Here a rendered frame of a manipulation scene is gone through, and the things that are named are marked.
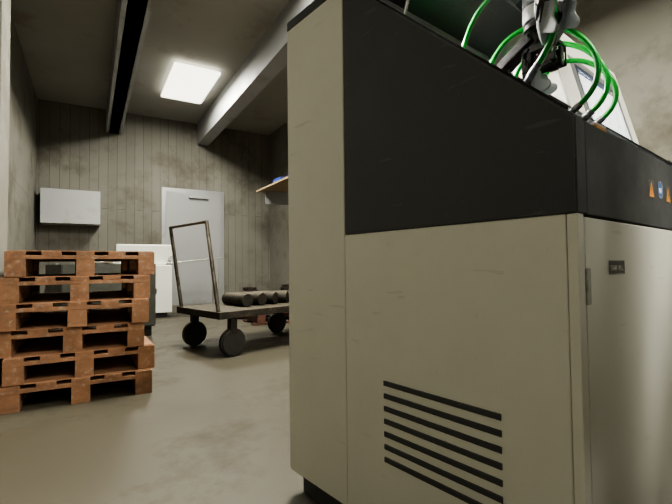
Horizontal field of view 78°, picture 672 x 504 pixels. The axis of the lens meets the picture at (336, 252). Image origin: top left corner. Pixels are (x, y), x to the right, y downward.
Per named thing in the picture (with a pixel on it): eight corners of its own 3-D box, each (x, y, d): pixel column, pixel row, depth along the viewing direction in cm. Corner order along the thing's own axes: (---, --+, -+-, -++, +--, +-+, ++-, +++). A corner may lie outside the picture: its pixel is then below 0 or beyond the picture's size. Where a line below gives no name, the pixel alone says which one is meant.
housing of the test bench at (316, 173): (347, 535, 110) (341, -24, 114) (289, 490, 132) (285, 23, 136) (571, 412, 198) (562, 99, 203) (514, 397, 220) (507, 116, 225)
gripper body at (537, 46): (554, 59, 101) (552, 10, 101) (519, 72, 107) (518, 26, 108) (567, 69, 105) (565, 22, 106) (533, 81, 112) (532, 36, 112)
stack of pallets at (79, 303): (19, 370, 292) (20, 255, 294) (136, 357, 330) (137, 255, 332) (-14, 418, 198) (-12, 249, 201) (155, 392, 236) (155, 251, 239)
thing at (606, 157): (587, 214, 70) (584, 119, 70) (559, 216, 73) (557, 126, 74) (681, 230, 109) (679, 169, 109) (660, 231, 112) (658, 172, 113)
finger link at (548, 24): (544, 53, 89) (558, 3, 83) (528, 45, 94) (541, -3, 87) (557, 51, 90) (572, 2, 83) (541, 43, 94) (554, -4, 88)
